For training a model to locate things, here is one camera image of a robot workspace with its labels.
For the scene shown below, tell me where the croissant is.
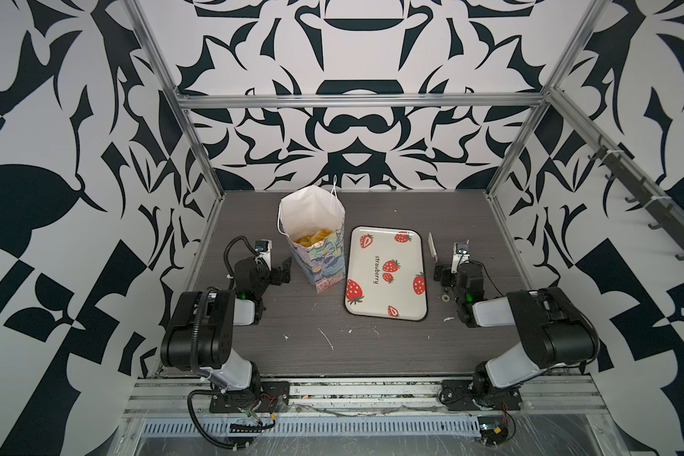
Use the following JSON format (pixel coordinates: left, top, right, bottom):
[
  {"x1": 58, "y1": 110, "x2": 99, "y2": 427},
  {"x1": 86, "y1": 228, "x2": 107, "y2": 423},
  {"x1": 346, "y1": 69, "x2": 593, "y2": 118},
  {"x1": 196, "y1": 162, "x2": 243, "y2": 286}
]
[{"x1": 294, "y1": 229, "x2": 332, "y2": 248}]

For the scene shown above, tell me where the white floral paper bag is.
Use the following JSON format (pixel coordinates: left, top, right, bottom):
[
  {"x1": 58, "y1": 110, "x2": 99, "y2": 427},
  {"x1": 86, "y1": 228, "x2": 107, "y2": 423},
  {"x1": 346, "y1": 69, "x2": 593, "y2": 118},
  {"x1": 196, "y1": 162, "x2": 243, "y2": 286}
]
[{"x1": 277, "y1": 184, "x2": 346, "y2": 294}]

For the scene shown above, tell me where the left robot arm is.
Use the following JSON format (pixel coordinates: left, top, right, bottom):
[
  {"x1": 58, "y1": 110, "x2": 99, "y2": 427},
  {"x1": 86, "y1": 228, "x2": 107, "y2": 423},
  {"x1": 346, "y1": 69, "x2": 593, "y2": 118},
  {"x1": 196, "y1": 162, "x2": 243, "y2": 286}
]
[{"x1": 160, "y1": 236, "x2": 292, "y2": 401}]

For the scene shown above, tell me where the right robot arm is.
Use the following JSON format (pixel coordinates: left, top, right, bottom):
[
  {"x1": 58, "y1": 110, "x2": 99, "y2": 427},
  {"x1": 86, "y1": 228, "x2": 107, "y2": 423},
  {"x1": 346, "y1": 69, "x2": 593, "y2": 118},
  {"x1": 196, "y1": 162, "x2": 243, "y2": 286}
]
[{"x1": 427, "y1": 235, "x2": 600, "y2": 410}]

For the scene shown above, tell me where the white strawberry tray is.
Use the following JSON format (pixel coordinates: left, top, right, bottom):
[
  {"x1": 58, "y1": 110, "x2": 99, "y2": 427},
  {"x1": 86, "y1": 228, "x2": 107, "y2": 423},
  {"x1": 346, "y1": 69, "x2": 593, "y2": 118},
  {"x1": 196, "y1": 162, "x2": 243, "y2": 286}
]
[{"x1": 344, "y1": 226, "x2": 428, "y2": 322}]

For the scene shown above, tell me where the small circuit board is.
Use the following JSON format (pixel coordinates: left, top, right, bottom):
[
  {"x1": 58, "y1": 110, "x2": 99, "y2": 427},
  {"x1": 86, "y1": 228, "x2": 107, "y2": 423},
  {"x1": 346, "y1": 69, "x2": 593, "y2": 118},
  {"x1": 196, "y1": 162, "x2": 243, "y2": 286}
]
[{"x1": 478, "y1": 415, "x2": 517, "y2": 448}]

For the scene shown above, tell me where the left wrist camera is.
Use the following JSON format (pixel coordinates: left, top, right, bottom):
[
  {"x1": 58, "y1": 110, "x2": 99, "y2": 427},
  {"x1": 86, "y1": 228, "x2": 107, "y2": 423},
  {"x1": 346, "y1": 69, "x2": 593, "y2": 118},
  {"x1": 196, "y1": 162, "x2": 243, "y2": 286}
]
[{"x1": 255, "y1": 239, "x2": 273, "y2": 269}]

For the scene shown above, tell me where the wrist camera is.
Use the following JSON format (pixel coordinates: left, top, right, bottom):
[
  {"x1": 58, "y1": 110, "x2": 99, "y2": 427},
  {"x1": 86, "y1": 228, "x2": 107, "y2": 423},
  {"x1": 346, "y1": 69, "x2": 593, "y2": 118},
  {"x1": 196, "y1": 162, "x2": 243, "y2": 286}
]
[
  {"x1": 255, "y1": 239, "x2": 273, "y2": 269},
  {"x1": 450, "y1": 241, "x2": 469, "y2": 274}
]

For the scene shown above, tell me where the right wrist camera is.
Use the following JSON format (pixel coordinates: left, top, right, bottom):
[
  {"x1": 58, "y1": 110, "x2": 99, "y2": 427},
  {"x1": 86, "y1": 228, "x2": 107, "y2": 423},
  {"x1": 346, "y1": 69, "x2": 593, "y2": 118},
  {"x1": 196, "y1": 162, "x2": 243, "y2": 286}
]
[{"x1": 450, "y1": 241, "x2": 469, "y2": 274}]

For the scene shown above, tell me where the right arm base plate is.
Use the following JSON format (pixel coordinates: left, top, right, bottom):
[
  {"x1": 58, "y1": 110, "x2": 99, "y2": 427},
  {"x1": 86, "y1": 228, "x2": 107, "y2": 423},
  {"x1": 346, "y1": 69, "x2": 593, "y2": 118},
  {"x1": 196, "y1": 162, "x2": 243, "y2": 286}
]
[{"x1": 438, "y1": 380, "x2": 522, "y2": 412}]

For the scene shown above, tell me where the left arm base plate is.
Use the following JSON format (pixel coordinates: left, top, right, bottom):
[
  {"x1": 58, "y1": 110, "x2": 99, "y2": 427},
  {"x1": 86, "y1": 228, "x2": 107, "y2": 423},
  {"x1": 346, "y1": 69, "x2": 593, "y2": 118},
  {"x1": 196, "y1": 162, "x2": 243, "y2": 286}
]
[{"x1": 209, "y1": 381, "x2": 291, "y2": 413}]

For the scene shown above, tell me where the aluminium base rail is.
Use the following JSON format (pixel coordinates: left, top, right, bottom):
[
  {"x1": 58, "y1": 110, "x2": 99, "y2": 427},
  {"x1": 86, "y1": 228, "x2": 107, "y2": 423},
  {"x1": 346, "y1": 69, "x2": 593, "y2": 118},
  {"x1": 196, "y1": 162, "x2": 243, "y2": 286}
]
[{"x1": 123, "y1": 375, "x2": 608, "y2": 417}]

